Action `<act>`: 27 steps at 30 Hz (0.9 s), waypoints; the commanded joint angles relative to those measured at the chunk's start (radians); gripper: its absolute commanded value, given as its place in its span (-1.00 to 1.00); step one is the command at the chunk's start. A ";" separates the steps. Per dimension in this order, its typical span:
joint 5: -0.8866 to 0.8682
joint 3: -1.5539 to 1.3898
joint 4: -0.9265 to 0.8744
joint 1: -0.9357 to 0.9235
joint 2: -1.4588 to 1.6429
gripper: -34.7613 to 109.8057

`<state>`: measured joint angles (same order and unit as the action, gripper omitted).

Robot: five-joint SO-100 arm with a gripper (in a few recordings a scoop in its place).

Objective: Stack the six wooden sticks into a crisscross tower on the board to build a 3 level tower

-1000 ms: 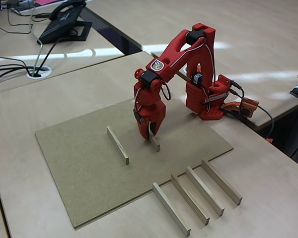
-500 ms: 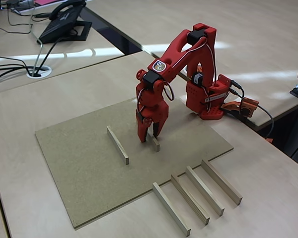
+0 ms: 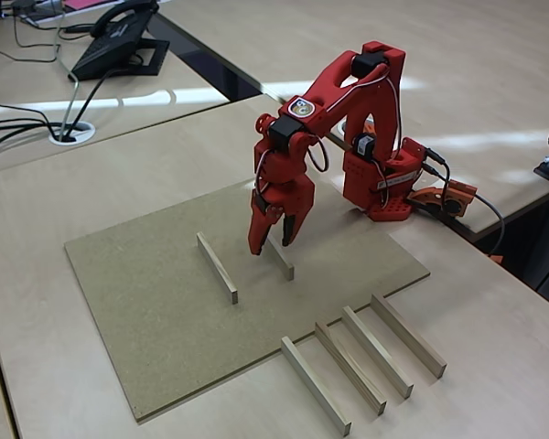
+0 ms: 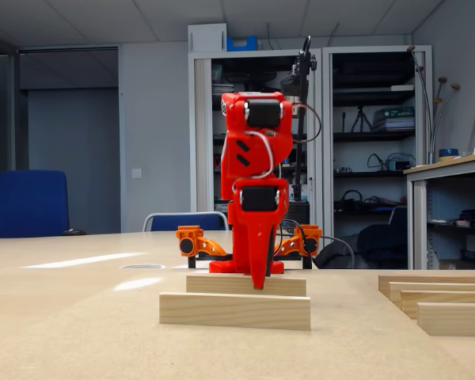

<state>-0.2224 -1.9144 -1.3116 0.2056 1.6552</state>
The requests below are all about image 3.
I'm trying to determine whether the wooden stick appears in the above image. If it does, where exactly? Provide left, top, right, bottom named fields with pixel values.
left=341, top=305, right=415, bottom=400
left=314, top=321, right=389, bottom=417
left=258, top=237, right=296, bottom=281
left=280, top=336, right=353, bottom=436
left=370, top=294, right=448, bottom=380
left=195, top=230, right=240, bottom=306

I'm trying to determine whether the brown fibreboard panel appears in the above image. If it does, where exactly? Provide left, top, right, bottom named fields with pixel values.
left=63, top=161, right=432, bottom=425

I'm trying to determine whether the orange table clamp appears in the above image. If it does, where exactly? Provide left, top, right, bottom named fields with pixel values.
left=404, top=179, right=479, bottom=220

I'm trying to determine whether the black desk phone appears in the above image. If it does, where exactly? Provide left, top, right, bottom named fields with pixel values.
left=70, top=8, right=171, bottom=82

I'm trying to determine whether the black phone handset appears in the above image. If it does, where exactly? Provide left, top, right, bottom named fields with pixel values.
left=89, top=0, right=160, bottom=40

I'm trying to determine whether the pink paper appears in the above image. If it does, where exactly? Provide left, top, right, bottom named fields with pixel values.
left=62, top=0, right=109, bottom=11

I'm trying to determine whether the black power cable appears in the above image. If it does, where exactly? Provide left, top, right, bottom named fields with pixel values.
left=421, top=148, right=452, bottom=205

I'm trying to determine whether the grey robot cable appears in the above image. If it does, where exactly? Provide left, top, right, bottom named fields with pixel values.
left=470, top=194, right=507, bottom=260

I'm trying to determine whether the light grey cable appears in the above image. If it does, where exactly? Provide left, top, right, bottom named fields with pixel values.
left=52, top=0, right=81, bottom=141

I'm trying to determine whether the thin dark cable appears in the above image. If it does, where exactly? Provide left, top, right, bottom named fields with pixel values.
left=0, top=17, right=70, bottom=64

